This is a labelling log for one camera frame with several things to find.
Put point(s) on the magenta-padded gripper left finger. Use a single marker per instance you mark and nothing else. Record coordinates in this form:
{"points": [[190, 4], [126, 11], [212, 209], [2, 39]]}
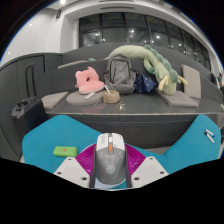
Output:
{"points": [[68, 170]]}

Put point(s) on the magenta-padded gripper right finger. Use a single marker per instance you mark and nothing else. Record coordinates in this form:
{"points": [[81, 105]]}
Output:
{"points": [[150, 170]]}

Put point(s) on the grey computer mouse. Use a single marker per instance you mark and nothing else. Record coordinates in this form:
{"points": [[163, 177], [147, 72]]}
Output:
{"points": [[110, 160]]}

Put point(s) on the round pale printed mouse pad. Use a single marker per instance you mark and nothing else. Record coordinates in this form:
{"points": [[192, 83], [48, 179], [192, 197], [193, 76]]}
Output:
{"points": [[106, 186]]}

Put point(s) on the green rectangular eraser block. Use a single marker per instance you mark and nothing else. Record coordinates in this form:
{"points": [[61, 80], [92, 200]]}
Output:
{"points": [[65, 151]]}

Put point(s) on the dark grey tiered bench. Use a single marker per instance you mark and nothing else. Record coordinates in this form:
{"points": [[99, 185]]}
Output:
{"points": [[140, 110]]}

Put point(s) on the white marker with dark cap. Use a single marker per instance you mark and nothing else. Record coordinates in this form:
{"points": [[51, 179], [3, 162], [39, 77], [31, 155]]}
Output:
{"points": [[209, 137]]}

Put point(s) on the black suitcase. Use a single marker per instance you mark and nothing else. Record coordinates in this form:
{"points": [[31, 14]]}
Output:
{"points": [[28, 113]]}

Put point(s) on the white marker with blue cap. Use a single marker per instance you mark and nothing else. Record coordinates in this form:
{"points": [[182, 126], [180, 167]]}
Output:
{"points": [[210, 132]]}

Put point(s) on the round grey seat cushion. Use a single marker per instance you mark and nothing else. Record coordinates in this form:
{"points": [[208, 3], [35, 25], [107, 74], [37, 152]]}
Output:
{"points": [[81, 99]]}

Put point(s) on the small flat grey cushion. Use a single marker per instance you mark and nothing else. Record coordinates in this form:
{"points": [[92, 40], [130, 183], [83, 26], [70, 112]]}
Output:
{"points": [[53, 99]]}

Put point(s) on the large flat grey cushion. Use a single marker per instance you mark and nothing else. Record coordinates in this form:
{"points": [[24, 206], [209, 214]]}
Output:
{"points": [[178, 98]]}

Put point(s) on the tan twine roll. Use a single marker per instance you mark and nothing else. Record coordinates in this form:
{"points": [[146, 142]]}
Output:
{"points": [[111, 96]]}

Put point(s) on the navy star-print bag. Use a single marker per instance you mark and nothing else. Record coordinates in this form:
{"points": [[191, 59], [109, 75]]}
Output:
{"points": [[145, 83]]}

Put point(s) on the pink plush cushion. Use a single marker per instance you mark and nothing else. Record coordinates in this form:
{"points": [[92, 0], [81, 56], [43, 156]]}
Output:
{"points": [[88, 83]]}

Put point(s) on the upright grey square cushion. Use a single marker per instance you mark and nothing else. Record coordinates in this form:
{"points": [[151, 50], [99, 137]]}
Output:
{"points": [[191, 80]]}

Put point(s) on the grey backpack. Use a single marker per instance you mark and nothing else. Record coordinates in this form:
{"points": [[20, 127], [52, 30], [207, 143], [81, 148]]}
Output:
{"points": [[120, 73]]}

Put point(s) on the green dragon plush toy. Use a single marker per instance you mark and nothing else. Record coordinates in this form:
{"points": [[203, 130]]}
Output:
{"points": [[156, 65]]}

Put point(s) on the large dark glass window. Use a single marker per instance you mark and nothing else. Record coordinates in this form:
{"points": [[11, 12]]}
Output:
{"points": [[133, 33]]}

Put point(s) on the ceiling lights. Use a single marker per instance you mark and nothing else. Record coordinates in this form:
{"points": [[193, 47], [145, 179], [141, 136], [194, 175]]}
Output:
{"points": [[62, 1]]}

